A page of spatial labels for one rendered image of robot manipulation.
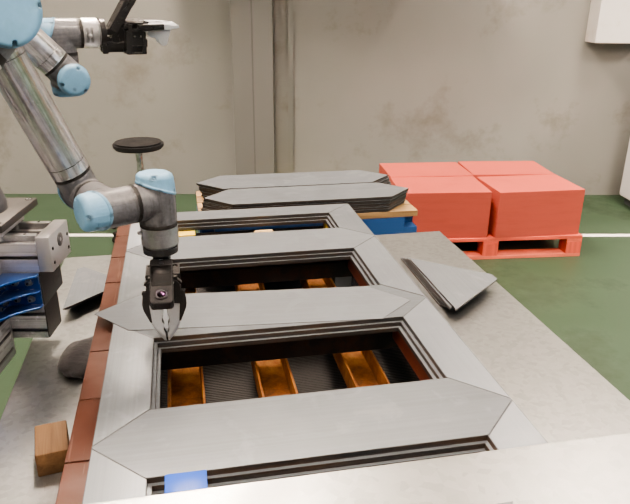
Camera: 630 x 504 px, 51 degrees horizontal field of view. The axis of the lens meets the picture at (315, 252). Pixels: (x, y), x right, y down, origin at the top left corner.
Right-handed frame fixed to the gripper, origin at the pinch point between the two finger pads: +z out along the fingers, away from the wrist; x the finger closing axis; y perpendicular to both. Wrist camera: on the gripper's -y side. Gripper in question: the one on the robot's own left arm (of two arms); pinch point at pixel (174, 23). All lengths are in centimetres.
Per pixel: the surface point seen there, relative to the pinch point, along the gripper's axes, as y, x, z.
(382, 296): 52, 72, 30
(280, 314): 52, 70, 3
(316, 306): 52, 70, 13
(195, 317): 53, 62, -15
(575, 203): 121, -69, 269
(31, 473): 67, 82, -53
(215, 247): 58, 23, 4
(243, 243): 58, 23, 13
